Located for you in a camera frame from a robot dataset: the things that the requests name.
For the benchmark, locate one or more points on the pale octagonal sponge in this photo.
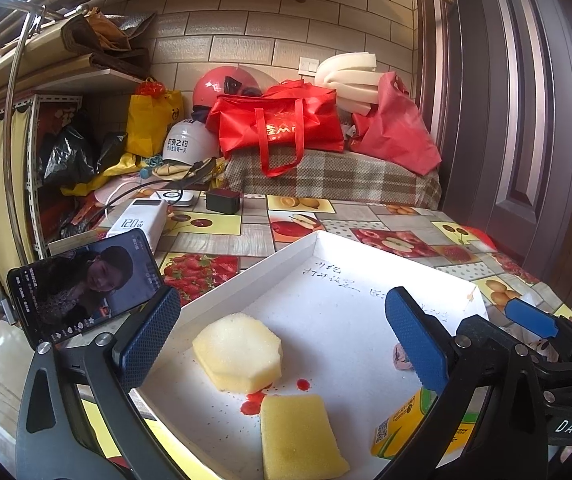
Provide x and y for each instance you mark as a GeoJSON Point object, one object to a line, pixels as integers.
{"type": "Point", "coordinates": [239, 354]}

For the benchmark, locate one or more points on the black plastic bag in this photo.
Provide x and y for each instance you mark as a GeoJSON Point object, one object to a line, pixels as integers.
{"type": "Point", "coordinates": [72, 158]}

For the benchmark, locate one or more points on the yellow shopping bag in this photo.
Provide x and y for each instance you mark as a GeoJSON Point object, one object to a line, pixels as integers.
{"type": "Point", "coordinates": [153, 110]}

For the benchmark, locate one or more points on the white helmet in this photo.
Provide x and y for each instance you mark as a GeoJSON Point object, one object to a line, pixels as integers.
{"type": "Point", "coordinates": [188, 142]}

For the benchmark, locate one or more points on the white power bank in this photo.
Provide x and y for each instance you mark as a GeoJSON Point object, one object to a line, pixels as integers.
{"type": "Point", "coordinates": [146, 214]}

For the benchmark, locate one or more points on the yellow rectangular sponge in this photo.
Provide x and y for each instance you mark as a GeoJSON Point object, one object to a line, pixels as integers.
{"type": "Point", "coordinates": [297, 440]}

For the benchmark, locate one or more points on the white shallow cardboard box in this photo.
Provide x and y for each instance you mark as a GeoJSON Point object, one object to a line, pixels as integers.
{"type": "Point", "coordinates": [323, 296]}

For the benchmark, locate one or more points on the black charger block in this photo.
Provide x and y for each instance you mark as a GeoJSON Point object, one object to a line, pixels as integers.
{"type": "Point", "coordinates": [223, 201]}

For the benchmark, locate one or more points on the dark wooden door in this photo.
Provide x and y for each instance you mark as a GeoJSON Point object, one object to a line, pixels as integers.
{"type": "Point", "coordinates": [496, 92]}

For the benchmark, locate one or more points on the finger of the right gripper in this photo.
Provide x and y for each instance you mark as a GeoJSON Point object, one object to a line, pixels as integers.
{"type": "Point", "coordinates": [532, 319]}

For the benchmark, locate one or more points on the yellow green juice carton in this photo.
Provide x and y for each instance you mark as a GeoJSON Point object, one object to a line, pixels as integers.
{"type": "Point", "coordinates": [392, 434]}

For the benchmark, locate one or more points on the fruit pattern tablecloth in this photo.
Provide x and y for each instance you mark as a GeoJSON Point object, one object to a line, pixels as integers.
{"type": "Point", "coordinates": [200, 250]}

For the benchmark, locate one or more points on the metal shelf rack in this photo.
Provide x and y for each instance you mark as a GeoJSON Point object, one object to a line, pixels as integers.
{"type": "Point", "coordinates": [52, 51]}

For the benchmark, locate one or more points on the red tote bag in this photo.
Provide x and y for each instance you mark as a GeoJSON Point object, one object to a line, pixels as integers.
{"type": "Point", "coordinates": [293, 113]}

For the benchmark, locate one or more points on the red fabric bag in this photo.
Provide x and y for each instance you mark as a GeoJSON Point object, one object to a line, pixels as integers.
{"type": "Point", "coordinates": [394, 130]}

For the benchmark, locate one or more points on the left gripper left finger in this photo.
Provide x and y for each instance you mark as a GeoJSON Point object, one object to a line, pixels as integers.
{"type": "Point", "coordinates": [55, 439]}

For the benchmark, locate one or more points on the red helmet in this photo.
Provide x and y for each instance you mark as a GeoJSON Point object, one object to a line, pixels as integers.
{"type": "Point", "coordinates": [224, 81]}

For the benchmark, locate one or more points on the black smartphone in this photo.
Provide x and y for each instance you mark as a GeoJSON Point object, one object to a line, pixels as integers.
{"type": "Point", "coordinates": [62, 296]}

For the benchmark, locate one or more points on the plaid cloth covered bench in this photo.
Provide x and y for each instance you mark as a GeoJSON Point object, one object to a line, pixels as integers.
{"type": "Point", "coordinates": [336, 176]}

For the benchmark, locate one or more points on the grey blue scrunchie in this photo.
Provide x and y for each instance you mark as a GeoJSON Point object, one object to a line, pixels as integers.
{"type": "Point", "coordinates": [400, 359]}

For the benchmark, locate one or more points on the red printed plastic bag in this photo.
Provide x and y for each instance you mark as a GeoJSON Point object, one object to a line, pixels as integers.
{"type": "Point", "coordinates": [481, 235]}

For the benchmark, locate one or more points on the white foam roll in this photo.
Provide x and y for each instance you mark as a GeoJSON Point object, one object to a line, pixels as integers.
{"type": "Point", "coordinates": [354, 78]}

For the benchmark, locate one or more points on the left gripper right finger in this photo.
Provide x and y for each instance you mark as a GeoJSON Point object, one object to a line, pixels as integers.
{"type": "Point", "coordinates": [435, 355]}

